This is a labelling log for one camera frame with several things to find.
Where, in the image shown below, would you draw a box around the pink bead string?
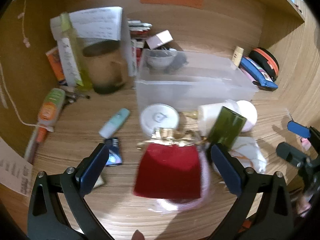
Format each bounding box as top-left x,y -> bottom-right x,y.
17,0 -> 31,48

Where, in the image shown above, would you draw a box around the black metal tweezers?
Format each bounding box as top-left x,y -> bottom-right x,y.
63,91 -> 91,105

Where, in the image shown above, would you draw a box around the orange white pen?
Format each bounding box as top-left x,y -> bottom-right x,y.
24,127 -> 48,164

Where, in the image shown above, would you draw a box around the small beige bottle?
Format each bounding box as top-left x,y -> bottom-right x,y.
231,46 -> 244,67

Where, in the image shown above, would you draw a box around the stack of red white packets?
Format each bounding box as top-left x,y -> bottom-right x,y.
127,18 -> 153,77

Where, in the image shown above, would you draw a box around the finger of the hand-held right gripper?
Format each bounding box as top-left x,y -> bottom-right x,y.
276,141 -> 311,168
287,120 -> 312,138

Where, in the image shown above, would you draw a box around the printed paper receipt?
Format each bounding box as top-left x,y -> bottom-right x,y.
0,137 -> 33,196

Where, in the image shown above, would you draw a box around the blue pouch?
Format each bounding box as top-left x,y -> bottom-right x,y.
239,57 -> 278,92

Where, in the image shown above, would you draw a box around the clear plastic storage box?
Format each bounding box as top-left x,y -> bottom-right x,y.
135,49 -> 259,113

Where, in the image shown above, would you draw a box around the orange white box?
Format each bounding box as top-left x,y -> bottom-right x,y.
45,47 -> 67,86

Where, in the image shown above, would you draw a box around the wooden desktop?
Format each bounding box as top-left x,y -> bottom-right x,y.
22,12 -> 312,240

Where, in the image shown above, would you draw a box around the small white pink box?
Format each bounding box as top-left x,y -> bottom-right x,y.
146,30 -> 174,50

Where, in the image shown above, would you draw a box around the white marbled cloth bag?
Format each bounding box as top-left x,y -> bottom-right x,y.
224,136 -> 267,173

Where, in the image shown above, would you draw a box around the orange green white bottle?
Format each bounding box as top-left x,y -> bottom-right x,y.
37,88 -> 66,131

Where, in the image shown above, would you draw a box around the yellow green tall bottle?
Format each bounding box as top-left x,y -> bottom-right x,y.
60,12 -> 93,91

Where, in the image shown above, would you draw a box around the black orange round case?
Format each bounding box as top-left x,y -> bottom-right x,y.
249,47 -> 280,82

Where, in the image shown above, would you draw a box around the white cord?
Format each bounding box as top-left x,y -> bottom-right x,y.
0,62 -> 55,132

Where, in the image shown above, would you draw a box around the pink cord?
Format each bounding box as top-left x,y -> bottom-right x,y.
149,140 -> 213,213

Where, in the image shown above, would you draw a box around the small white card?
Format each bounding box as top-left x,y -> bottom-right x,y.
92,174 -> 105,188

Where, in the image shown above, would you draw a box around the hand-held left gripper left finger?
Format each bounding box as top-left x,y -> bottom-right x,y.
27,142 -> 117,240

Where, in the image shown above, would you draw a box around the grey bowl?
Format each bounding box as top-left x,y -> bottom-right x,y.
146,50 -> 177,71

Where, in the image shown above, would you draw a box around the blue foil packet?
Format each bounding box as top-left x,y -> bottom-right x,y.
103,137 -> 123,167

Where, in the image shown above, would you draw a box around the red velvet pouch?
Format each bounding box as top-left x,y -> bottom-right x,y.
133,142 -> 202,201

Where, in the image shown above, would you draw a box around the white round jar lid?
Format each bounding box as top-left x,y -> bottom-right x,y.
140,103 -> 180,137

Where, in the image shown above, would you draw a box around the person's right hand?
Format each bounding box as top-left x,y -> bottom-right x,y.
297,197 -> 313,217

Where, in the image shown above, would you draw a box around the mint white tube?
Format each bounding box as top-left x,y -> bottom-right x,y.
98,108 -> 131,138

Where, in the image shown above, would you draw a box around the gold hair clips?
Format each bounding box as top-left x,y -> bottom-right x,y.
136,127 -> 208,151

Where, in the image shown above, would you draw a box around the white tall tube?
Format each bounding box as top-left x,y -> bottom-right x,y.
57,37 -> 83,87

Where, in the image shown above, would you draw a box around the brown glass jar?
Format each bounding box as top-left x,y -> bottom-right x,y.
82,41 -> 127,95

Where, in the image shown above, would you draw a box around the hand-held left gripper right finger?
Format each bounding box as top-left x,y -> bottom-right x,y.
207,142 -> 295,240

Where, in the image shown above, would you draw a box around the dark green box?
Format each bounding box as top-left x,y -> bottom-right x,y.
207,106 -> 247,148

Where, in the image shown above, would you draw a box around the handwritten white paper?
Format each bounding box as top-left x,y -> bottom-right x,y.
68,6 -> 123,42

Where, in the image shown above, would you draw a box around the wooden shelf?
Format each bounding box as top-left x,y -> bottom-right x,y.
264,0 -> 307,22

